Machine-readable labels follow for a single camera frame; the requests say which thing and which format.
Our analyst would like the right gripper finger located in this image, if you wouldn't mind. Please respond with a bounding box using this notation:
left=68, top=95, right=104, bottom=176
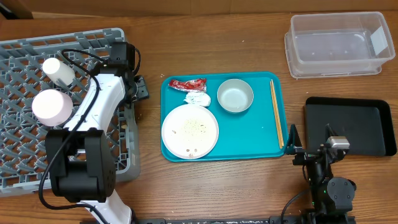
left=284, top=124, right=302, bottom=155
left=325, top=123, right=338, bottom=143

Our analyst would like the white cup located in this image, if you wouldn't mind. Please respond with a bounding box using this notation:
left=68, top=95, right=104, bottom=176
left=42, top=58, right=75, bottom=86

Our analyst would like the grey bowl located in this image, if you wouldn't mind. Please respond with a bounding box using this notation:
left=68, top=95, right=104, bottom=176
left=217, top=79, right=254, bottom=113

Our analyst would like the grey plastic dish rack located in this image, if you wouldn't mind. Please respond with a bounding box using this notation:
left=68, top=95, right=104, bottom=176
left=1, top=28, right=126, bottom=197

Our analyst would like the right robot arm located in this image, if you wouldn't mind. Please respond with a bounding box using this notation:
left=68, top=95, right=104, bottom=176
left=280, top=124, right=356, bottom=224

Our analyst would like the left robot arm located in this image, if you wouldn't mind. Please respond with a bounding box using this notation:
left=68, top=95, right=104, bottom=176
left=39, top=42, right=149, bottom=223

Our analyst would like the wooden chopstick right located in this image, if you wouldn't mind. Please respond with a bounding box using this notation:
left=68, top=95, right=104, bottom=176
left=271, top=78, right=285, bottom=148

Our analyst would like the wooden chopstick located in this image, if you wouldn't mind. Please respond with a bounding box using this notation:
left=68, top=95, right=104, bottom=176
left=271, top=78, right=285, bottom=148
left=269, top=80, right=283, bottom=149

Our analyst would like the black plastic tray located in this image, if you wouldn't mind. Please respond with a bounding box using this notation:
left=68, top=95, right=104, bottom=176
left=304, top=96, right=397, bottom=156

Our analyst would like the teal serving tray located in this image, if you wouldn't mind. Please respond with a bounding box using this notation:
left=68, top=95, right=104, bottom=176
left=160, top=72, right=289, bottom=161

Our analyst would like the wooden chopstick left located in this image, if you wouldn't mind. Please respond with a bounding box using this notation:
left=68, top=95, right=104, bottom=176
left=269, top=80, right=283, bottom=149

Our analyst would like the red snack wrapper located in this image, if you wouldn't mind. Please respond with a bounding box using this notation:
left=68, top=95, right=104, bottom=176
left=169, top=78, right=207, bottom=93

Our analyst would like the crumpled white tissue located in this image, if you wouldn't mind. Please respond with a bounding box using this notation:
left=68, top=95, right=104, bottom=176
left=184, top=92, right=211, bottom=107

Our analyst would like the clear plastic storage bin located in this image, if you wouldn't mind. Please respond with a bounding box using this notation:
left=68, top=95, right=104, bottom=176
left=284, top=12, right=396, bottom=78

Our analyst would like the large white dirty plate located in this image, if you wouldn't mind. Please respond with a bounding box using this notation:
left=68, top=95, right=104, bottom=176
left=161, top=104, right=219, bottom=160

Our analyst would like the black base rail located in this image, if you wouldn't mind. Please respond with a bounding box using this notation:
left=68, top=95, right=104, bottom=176
left=80, top=215, right=356, bottom=224

